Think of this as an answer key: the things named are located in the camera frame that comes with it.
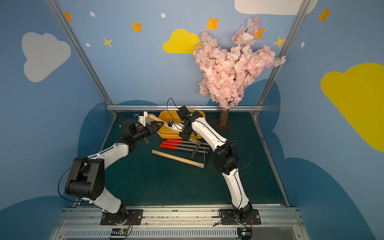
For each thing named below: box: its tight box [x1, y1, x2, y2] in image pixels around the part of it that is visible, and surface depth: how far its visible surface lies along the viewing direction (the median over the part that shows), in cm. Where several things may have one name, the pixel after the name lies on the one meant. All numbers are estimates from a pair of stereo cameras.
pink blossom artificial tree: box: [193, 16, 286, 127], surface depth 72 cm
